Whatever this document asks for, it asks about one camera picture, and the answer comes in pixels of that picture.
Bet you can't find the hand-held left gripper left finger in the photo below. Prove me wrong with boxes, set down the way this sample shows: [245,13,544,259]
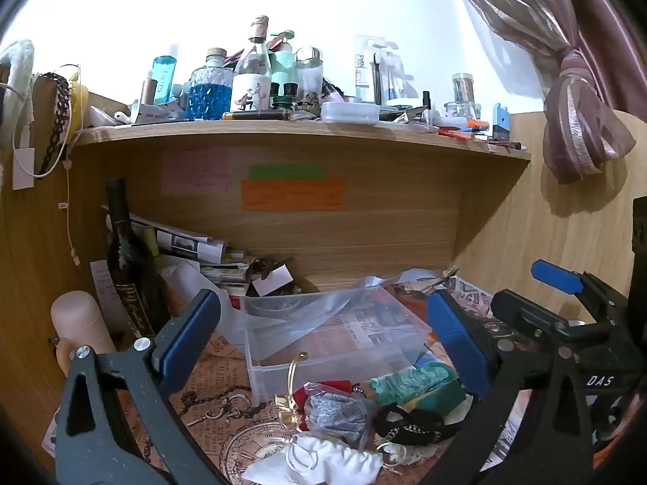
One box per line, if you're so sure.
[55,289,223,485]

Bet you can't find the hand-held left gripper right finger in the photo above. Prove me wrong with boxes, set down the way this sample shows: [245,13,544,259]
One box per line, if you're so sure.
[427,288,593,485]

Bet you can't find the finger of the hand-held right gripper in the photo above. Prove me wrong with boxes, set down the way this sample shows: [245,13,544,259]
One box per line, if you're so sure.
[491,289,587,347]
[531,259,630,316]

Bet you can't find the green knitted cloth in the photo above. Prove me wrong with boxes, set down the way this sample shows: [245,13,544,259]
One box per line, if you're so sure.
[368,364,468,412]

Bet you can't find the black scrunchie with chain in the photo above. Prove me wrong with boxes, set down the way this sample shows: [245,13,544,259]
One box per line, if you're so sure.
[373,403,468,448]

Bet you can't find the clear plastic storage box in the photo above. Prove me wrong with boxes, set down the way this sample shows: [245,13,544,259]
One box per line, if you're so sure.
[240,285,433,405]

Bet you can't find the white cloth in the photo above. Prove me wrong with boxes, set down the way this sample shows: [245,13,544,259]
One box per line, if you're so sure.
[243,434,385,485]

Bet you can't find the stack of papers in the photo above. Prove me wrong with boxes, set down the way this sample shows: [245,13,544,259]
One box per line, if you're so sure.
[102,206,254,298]

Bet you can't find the printed vintage table cover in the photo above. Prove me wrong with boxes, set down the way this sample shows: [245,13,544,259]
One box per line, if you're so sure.
[43,273,531,485]

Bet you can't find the dark wine bottle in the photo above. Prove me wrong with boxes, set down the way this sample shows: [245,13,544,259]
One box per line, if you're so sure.
[104,178,171,338]

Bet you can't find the white paper card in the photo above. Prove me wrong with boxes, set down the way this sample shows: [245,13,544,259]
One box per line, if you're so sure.
[251,268,294,297]

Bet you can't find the beige cylindrical bottle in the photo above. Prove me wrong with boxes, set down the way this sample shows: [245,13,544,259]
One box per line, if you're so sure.
[51,290,118,377]

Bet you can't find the red fabric item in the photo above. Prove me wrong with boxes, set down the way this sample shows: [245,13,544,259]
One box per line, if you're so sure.
[292,379,355,431]

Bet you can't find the wooden desk shelf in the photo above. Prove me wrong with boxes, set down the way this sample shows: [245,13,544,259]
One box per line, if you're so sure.
[70,118,533,295]

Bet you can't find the pink sticky note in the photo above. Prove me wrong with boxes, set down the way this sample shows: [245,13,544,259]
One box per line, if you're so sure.
[162,149,229,194]

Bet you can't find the blue rectangular gadget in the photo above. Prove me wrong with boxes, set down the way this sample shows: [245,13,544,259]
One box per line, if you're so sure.
[492,103,512,141]

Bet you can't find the orange sticky note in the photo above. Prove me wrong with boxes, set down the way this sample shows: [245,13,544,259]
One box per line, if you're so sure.
[241,179,347,212]

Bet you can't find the green sticky note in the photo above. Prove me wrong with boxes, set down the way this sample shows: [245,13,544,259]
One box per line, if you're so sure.
[249,164,325,179]

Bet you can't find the short clear glass jar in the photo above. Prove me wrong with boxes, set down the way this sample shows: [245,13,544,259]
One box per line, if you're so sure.
[444,102,481,121]

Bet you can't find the striped mauve curtain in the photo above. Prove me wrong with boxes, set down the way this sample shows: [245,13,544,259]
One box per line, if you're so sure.
[441,0,647,186]

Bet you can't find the blue gel bead bottle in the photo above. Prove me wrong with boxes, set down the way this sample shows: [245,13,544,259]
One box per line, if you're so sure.
[187,48,235,121]

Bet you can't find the clear lidded plastic case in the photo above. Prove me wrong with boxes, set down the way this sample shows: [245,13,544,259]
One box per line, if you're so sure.
[320,101,381,125]

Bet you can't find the small black bottle pair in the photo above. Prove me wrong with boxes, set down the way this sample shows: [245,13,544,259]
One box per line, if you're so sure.
[270,82,299,110]

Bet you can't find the light blue toner bottle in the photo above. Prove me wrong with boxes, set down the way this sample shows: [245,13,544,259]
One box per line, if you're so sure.
[150,44,179,108]

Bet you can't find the yellow plastic item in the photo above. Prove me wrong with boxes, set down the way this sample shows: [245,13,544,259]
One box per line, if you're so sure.
[70,73,92,133]

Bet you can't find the black lace band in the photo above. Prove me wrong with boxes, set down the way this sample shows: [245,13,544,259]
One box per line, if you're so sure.
[33,73,71,179]

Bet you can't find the clear glass labelled bottle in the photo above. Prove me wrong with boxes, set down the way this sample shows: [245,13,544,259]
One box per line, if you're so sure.
[231,15,274,112]

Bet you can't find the packaged cosmetic tools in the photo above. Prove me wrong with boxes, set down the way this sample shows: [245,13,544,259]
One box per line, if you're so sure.
[354,35,406,105]

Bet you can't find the teal pump bottle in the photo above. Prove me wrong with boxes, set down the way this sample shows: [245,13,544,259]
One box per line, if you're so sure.
[268,30,297,86]

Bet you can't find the clear bottle silver cap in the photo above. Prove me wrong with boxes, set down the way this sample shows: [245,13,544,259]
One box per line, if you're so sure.
[294,46,325,98]

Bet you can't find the silver key ring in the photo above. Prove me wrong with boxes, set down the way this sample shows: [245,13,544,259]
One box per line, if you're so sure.
[376,442,406,466]

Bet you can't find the white charger with cable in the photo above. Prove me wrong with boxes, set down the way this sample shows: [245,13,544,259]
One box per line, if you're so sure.
[12,63,82,264]

